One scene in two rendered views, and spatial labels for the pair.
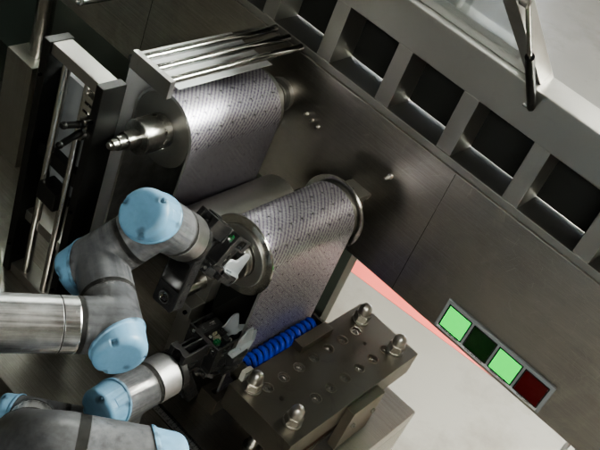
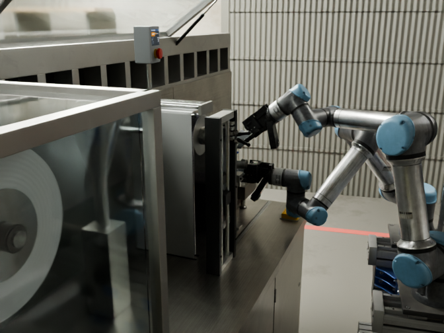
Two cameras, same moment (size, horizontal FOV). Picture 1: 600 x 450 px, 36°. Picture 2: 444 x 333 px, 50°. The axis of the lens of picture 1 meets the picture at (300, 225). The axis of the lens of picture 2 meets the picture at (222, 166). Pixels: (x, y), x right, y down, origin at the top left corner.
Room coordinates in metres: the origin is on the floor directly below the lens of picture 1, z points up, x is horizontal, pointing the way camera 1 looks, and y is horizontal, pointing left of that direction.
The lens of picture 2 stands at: (1.42, 1.94, 1.73)
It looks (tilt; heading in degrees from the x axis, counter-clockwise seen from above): 17 degrees down; 264
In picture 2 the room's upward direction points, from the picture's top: straight up
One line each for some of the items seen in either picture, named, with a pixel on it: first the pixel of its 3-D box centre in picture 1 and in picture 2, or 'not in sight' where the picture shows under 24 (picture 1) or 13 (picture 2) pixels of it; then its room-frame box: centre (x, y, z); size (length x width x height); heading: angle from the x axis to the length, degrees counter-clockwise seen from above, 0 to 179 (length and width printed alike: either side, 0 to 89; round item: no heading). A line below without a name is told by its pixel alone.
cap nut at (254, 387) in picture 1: (255, 379); not in sight; (1.13, -0.04, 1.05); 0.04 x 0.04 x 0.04
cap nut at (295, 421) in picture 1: (295, 414); not in sight; (1.10, -0.13, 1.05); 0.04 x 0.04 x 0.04
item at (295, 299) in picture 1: (287, 305); not in sight; (1.28, -0.04, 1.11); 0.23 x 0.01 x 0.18; 152
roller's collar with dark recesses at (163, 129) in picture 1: (148, 133); (209, 136); (1.29, 0.30, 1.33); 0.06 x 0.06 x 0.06; 62
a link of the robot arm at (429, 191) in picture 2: not in sight; (419, 199); (0.37, 0.11, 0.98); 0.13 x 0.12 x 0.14; 107
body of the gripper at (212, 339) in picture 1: (196, 354); (259, 172); (1.07, 0.07, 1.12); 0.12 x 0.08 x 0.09; 152
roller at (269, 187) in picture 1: (232, 221); not in sight; (1.36, 0.12, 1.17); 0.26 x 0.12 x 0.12; 152
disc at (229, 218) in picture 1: (240, 254); not in sight; (1.20, 0.07, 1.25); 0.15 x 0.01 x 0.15; 62
